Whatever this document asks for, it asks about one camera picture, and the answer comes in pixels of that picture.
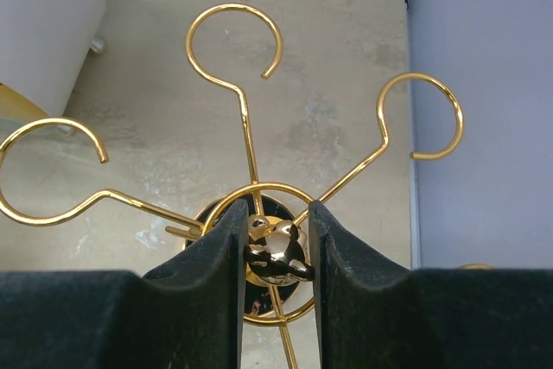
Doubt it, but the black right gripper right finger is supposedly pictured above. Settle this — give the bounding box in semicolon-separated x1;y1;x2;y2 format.
308;201;552;368

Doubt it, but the white round drawer cabinet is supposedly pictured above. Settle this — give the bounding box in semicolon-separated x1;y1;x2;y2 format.
1;0;105;135

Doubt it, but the gold wine glass rack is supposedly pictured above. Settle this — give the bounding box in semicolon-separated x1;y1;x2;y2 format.
1;3;464;368

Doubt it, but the yellow plastic goblet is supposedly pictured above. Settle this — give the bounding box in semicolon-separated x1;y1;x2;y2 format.
0;84;48;123

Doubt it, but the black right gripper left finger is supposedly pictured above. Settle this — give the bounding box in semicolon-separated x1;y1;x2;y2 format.
1;200;248;368

